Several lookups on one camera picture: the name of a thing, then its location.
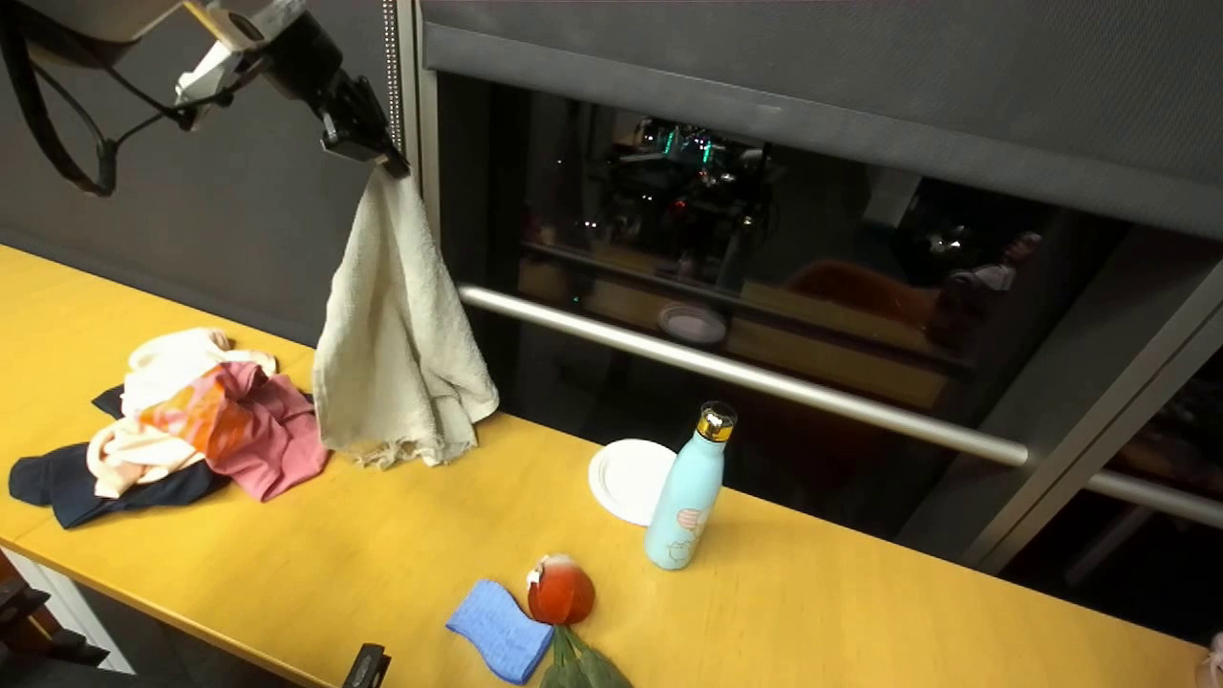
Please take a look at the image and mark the pink cloth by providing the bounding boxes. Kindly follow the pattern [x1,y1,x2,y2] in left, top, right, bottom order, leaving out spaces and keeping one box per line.
[139,359,336,506]

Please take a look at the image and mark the white and orange cloth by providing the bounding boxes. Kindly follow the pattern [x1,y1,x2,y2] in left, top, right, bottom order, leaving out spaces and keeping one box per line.
[83,323,285,499]

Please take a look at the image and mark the white towel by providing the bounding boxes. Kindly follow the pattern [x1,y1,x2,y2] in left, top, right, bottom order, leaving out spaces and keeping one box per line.
[309,165,505,474]

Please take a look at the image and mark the short metal handrail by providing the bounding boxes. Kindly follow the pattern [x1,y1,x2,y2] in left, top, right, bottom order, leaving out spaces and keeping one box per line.
[1082,471,1223,532]

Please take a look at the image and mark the long metal handrail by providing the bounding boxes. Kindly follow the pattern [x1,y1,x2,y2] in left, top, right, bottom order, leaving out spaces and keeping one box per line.
[455,284,1036,471]

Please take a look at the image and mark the slanted grey window frame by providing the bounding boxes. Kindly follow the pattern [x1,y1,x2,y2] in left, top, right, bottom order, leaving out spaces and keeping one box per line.
[894,258,1223,574]

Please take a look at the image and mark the grey roller blind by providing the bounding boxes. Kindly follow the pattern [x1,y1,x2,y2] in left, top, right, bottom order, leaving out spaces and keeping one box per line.
[421,0,1223,244]

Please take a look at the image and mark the white round plate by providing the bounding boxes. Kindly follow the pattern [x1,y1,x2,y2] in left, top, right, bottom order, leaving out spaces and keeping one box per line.
[584,434,681,528]

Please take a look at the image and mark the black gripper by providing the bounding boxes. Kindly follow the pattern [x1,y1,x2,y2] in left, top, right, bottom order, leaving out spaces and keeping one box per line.
[259,9,415,178]

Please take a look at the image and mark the navy cloth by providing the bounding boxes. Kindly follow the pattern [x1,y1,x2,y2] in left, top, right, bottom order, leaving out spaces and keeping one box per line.
[6,382,234,532]

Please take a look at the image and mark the green leaf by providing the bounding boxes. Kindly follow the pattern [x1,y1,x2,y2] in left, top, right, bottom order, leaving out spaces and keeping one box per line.
[541,624,640,688]

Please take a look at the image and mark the light blue bottle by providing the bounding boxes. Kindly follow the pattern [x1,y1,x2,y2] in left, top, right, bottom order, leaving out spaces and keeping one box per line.
[641,396,743,574]

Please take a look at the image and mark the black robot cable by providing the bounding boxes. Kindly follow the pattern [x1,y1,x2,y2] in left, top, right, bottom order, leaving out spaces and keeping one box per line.
[0,0,204,197]

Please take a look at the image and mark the blue sponge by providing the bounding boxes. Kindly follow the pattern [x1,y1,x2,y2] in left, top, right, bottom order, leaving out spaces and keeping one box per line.
[443,576,557,688]

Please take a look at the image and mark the grey window frame post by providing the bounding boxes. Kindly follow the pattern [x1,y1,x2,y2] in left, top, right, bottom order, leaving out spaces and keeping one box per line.
[384,0,452,244]

